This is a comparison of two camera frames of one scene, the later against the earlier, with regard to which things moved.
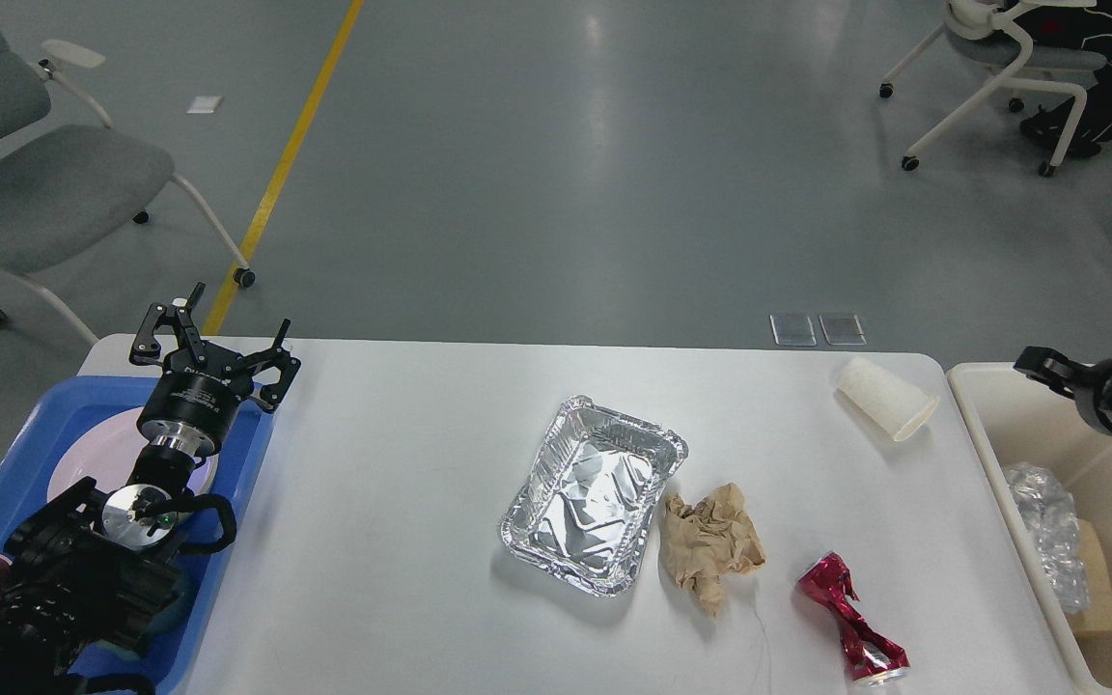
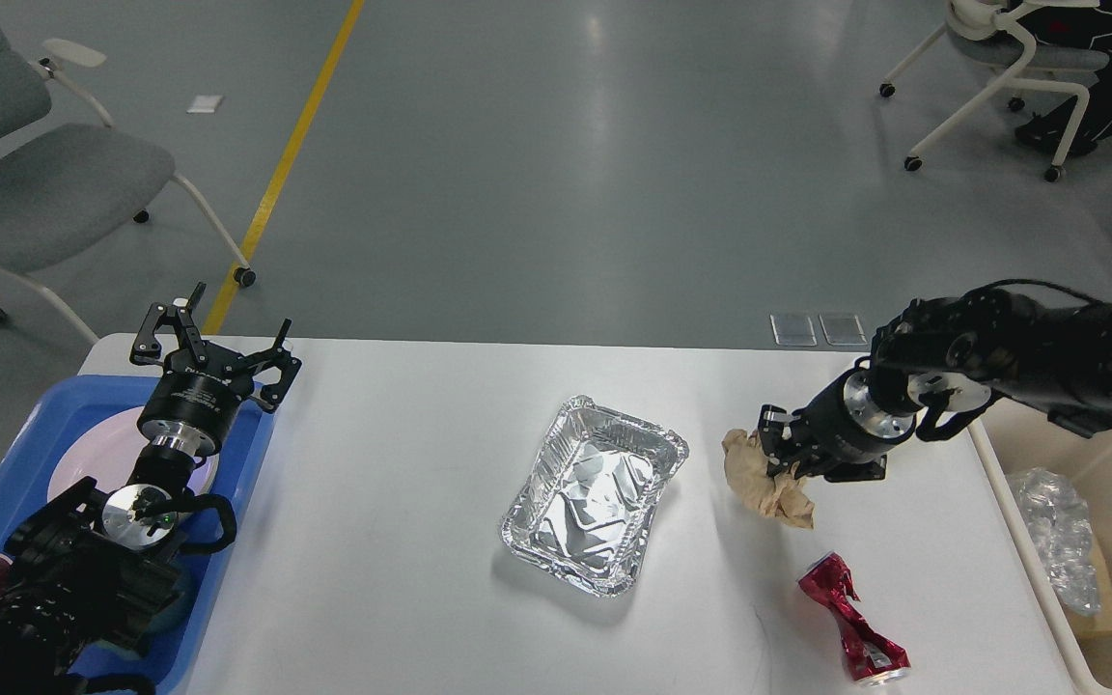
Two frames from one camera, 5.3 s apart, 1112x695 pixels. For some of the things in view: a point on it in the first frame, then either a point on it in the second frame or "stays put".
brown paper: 709,540 → 781,495
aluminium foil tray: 583,508 stays put
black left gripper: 192,402 stays put
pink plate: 106,450 stays put
